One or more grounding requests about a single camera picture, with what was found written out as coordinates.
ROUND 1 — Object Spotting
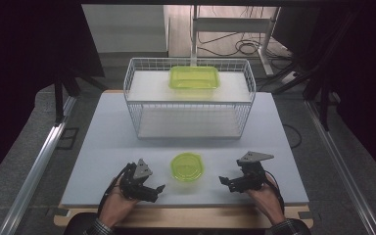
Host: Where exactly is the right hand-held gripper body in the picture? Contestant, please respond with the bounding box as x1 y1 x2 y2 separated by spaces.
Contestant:
236 150 275 193

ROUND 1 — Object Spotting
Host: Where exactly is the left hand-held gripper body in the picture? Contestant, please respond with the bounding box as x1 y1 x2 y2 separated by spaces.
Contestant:
119 158 155 201

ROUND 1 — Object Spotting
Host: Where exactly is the person's left hand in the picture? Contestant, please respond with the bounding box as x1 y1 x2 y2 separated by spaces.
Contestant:
97 176 140 229

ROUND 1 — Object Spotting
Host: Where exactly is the person's right hand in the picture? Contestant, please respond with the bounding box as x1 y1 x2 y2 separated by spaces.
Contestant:
244 171 287 226

